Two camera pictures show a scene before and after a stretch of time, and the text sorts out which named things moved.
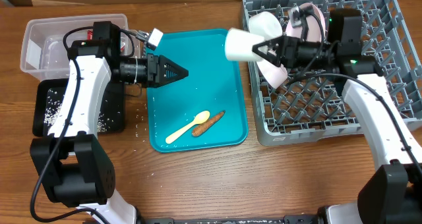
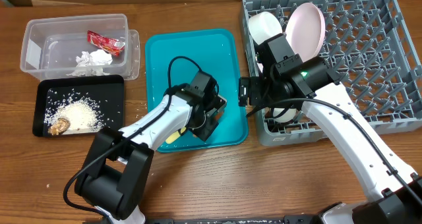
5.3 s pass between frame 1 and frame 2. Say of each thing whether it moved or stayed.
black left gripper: moved
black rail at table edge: stayed
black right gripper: moved
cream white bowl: stayed
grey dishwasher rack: stayed
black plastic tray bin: stayed
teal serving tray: stayed
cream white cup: moved
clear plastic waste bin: stayed
